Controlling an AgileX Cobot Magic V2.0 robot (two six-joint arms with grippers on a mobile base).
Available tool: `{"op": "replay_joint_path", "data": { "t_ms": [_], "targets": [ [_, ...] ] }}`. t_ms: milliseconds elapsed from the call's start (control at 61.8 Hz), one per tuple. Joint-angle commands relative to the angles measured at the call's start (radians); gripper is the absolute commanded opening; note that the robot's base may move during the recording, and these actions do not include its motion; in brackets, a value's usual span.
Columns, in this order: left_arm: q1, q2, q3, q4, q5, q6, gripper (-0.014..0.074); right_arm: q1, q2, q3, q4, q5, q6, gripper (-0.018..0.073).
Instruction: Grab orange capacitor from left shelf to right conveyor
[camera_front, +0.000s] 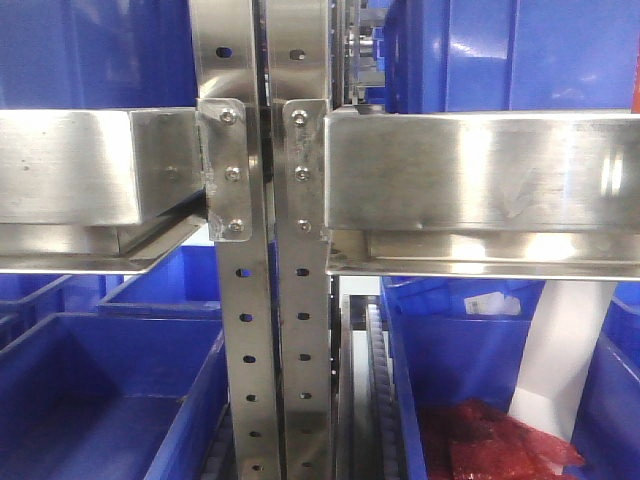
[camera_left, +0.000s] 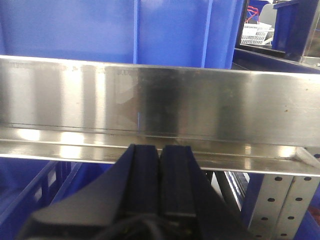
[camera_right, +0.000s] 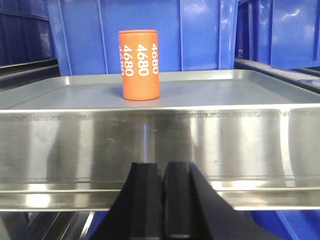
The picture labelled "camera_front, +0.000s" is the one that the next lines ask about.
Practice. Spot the right steel shelf beam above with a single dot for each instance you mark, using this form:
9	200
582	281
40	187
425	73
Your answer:
551	195

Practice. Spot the steel shelf beam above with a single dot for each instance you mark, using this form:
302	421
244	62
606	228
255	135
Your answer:
97	191
551	195

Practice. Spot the right steel shelf upright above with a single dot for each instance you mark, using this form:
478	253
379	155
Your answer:
298	34

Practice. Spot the steel shelf upright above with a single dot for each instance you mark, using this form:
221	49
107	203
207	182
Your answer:
230	96
298	34

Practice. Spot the left steel shelf upright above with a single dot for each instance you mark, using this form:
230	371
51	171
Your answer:
230	96

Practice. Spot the left steel shelf beam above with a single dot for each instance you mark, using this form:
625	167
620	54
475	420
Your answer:
97	191

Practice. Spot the black roller track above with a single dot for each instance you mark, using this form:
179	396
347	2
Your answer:
371	441

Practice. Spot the lower left rear blue bin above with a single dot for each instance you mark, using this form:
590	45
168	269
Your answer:
184	285

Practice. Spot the lower right blue bin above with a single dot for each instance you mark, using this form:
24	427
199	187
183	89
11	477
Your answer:
443	356

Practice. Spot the white paper label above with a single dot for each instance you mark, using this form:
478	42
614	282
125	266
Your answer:
494	303

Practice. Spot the upper right blue bin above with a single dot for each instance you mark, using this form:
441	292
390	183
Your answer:
446	56

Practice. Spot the red plastic bag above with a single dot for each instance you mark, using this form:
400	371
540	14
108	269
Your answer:
473	440

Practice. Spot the lower left front blue bin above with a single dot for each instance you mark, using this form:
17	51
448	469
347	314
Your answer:
91	397

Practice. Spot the lower far left blue bin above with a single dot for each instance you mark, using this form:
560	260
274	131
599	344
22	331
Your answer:
28	298

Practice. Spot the upper left blue bin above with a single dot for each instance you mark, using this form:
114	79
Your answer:
96	54

